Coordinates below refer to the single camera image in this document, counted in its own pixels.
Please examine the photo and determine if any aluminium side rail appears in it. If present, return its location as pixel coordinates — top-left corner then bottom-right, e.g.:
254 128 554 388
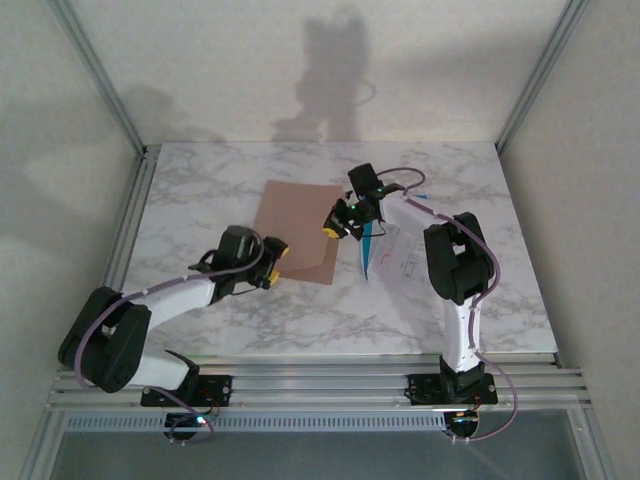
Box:
102 144 161 290

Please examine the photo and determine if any aluminium frame post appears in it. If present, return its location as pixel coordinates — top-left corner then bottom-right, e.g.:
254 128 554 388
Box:
18 410 69 480
493 0 594 152
573 407 617 480
47 0 149 156

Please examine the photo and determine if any aluminium rail bed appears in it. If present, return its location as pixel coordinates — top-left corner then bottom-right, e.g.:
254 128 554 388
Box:
44 352 596 416

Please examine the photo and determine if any brown paper folder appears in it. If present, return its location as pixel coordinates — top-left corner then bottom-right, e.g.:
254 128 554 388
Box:
251 179 346 287

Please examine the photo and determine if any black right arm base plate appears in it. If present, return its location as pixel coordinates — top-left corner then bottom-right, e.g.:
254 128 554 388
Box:
408 372 499 407

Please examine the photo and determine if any grey slotted cable duct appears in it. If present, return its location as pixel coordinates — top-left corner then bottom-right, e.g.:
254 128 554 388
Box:
64 412 449 433

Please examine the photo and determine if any blue bordered paper sheet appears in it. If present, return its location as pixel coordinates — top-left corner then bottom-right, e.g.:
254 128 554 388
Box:
358 192 429 275

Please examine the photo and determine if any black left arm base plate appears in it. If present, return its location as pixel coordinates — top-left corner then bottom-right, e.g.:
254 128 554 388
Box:
140 374 234 408

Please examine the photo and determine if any aluminium lower frame post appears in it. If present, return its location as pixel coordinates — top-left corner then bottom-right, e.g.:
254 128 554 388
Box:
18 410 69 480
573 407 617 480

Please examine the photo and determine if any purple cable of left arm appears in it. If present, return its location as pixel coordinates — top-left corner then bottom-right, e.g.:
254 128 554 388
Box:
73 231 267 446

